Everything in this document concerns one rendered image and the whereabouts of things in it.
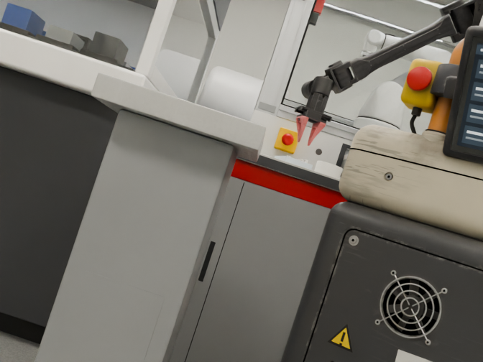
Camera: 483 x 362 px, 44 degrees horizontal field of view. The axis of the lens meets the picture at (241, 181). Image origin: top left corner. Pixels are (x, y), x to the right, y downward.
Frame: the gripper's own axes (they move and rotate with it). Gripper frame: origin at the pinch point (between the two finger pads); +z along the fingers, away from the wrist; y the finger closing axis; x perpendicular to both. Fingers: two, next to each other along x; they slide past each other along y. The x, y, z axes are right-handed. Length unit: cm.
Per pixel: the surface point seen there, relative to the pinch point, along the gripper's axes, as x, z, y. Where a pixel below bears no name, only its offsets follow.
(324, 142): -23.7, -5.6, -13.7
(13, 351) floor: -15, 87, 60
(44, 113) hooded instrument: -26, 16, 76
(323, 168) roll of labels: 22.8, 8.4, -0.7
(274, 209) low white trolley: 30.4, 22.8, 10.4
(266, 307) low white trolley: 31, 46, 5
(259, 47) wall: -344, -116, -32
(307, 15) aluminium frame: -27, -45, 5
